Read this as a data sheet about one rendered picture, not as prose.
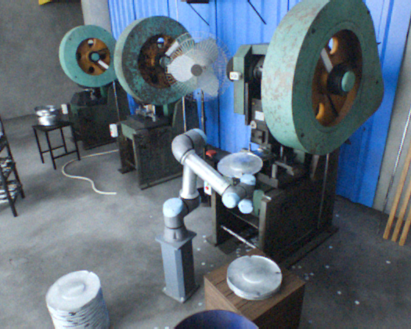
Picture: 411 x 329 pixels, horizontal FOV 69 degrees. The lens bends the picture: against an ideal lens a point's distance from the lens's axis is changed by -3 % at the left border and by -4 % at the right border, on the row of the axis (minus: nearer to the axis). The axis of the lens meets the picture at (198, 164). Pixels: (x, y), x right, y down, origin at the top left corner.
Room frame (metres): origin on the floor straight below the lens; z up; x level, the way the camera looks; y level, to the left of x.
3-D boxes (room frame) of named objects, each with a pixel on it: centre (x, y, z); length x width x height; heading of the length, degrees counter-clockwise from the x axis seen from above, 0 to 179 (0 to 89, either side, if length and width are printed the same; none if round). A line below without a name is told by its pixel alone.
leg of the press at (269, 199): (1.86, -0.75, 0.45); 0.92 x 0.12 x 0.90; 127
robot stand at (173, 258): (1.55, 0.16, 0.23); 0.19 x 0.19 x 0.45; 52
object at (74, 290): (1.27, 0.73, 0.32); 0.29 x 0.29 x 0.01
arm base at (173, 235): (1.55, 0.16, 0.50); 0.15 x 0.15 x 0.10
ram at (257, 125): (1.96, -0.44, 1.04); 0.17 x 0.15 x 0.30; 127
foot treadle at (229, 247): (1.91, -0.37, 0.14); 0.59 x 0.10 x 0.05; 127
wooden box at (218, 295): (1.25, -0.27, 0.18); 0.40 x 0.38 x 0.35; 124
